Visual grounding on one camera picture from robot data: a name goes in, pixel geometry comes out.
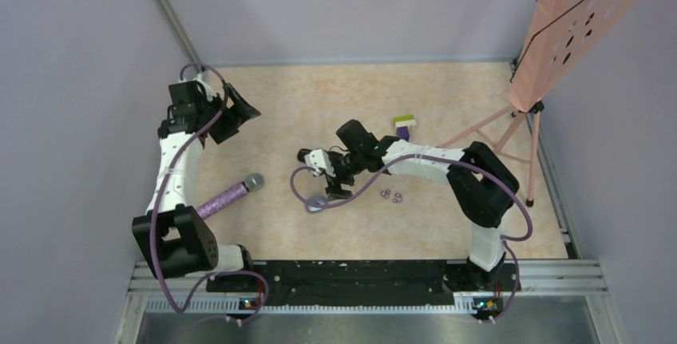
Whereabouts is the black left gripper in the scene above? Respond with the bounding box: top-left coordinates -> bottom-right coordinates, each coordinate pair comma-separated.
198,83 -> 260,144

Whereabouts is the glossy black charging case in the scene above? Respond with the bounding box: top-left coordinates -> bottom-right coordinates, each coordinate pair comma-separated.
296,148 -> 311,163

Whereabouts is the grey purple charging case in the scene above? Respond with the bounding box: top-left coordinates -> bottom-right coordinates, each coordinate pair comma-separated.
305,195 -> 328,214

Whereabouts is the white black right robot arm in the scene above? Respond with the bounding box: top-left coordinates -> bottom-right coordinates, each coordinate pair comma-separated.
304,120 -> 519,291

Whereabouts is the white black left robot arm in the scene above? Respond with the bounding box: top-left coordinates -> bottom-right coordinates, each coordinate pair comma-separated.
132,77 -> 264,291

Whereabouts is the purple glitter microphone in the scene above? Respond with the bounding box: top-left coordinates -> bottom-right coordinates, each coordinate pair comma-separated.
197,173 -> 265,219

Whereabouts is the green white purple toy block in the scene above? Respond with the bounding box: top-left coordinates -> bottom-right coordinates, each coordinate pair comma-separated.
394,114 -> 417,141

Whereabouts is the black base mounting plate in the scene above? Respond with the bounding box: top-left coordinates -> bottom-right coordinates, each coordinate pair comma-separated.
206,259 -> 521,307

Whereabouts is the pink music stand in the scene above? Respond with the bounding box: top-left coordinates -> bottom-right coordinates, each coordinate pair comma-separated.
442,0 -> 639,207

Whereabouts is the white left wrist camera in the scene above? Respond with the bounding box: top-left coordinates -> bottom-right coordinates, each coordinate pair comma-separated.
196,79 -> 220,103

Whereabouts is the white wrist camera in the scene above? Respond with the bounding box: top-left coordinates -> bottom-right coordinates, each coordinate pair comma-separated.
304,149 -> 335,177
196,79 -> 220,103

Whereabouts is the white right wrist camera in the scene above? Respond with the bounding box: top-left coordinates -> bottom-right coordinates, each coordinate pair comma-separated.
304,149 -> 335,177

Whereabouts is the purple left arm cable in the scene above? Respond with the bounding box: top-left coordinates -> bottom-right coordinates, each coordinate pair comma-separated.
148,62 -> 270,326

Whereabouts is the aluminium frame rail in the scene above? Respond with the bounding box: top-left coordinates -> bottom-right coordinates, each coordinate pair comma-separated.
121,259 -> 609,316

